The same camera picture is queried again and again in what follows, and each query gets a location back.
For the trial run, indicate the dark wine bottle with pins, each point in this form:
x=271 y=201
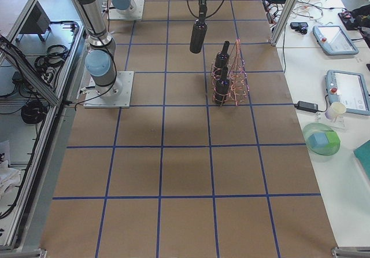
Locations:
x=198 y=34
x=223 y=56

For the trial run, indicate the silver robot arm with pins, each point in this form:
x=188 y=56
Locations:
x=99 y=61

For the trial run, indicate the dark wine bottle in basket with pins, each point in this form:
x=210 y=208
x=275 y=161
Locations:
x=223 y=56

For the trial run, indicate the blue teach pendant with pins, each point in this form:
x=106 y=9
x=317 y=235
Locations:
x=334 y=41
x=348 y=88

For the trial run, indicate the black power adapter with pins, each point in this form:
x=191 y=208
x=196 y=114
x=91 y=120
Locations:
x=306 y=106

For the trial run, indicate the white paper cup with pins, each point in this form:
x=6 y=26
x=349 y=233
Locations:
x=336 y=109

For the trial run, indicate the green bowl with blocks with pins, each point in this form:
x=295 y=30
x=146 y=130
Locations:
x=321 y=139

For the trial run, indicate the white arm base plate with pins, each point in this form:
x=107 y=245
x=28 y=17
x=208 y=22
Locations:
x=126 y=10
x=119 y=96

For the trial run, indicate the aluminium frame post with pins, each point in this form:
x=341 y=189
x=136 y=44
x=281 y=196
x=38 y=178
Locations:
x=282 y=21

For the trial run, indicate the copper wire wine basket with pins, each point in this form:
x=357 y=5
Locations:
x=239 y=88

